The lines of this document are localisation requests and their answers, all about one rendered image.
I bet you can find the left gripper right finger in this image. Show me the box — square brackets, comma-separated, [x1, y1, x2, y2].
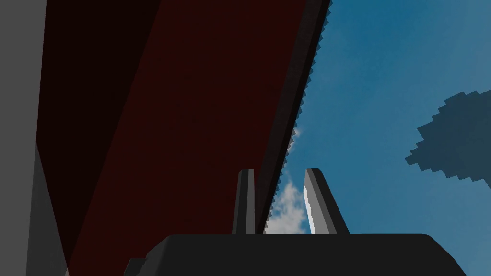
[303, 168, 350, 235]

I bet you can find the dark red door leaf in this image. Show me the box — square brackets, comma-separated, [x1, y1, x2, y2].
[36, 0, 332, 276]

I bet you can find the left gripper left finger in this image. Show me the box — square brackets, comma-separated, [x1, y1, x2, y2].
[232, 168, 256, 235]

